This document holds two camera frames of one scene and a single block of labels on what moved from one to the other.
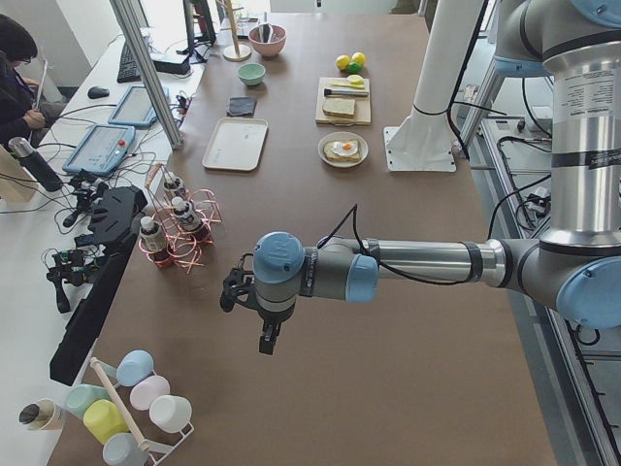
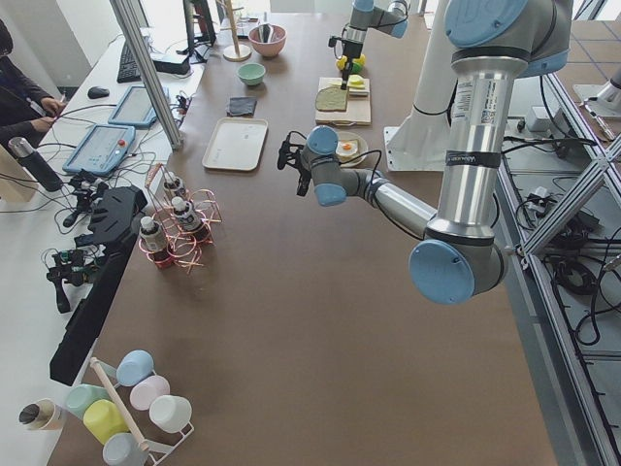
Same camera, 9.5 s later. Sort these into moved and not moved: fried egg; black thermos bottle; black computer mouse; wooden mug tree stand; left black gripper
Moved: left black gripper
Not moved: black thermos bottle; wooden mug tree stand; black computer mouse; fried egg
